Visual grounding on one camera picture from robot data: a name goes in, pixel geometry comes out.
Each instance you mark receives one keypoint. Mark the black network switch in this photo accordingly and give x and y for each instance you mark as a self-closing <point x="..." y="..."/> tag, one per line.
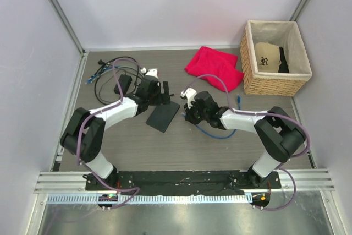
<point x="162" y="116"/>

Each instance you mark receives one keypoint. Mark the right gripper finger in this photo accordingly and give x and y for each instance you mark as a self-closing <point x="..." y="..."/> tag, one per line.
<point x="190" y="118"/>
<point x="184" y="114"/>

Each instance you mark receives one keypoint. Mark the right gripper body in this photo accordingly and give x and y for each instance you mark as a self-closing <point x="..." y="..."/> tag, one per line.
<point x="201" y="115"/>

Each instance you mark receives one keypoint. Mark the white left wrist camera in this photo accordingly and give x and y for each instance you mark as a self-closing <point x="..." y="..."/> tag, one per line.
<point x="150" y="72"/>

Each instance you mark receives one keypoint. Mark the white slotted cable duct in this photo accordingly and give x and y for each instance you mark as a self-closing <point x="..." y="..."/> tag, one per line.
<point x="110" y="198"/>

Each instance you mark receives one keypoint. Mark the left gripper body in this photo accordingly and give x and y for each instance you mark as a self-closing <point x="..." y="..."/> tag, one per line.
<point x="153" y="97"/>

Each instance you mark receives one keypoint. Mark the black item in basket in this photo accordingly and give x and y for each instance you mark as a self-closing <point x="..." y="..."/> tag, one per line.
<point x="283" y="68"/>

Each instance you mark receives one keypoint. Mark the red cloth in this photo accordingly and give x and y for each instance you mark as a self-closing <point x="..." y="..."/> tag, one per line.
<point x="221" y="64"/>

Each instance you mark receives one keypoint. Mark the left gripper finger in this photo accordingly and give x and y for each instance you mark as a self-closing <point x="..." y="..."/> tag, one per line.
<point x="165" y="94"/>
<point x="142" y="83"/>

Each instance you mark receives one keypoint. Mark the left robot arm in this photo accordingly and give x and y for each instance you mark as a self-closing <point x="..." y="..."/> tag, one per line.
<point x="84" y="132"/>

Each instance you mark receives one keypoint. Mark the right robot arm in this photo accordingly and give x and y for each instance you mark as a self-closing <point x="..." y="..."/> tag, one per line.
<point x="280" y="135"/>

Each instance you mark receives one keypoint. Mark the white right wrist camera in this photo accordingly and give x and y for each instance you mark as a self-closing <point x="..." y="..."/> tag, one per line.
<point x="189" y="95"/>

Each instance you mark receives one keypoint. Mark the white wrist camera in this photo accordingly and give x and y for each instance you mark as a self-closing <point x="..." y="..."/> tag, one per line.
<point x="189" y="95"/>
<point x="150" y="72"/>

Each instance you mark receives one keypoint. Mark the beige baseball cap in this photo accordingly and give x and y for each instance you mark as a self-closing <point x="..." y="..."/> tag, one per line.
<point x="267" y="57"/>

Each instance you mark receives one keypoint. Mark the wicker basket with liner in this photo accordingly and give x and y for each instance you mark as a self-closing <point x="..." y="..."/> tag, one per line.
<point x="285" y="34"/>

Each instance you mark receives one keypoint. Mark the black power adapter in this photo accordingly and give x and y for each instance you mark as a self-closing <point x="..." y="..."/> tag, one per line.
<point x="125" y="82"/>

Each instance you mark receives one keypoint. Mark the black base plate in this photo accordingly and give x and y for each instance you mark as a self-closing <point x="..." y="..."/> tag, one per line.
<point x="187" y="183"/>

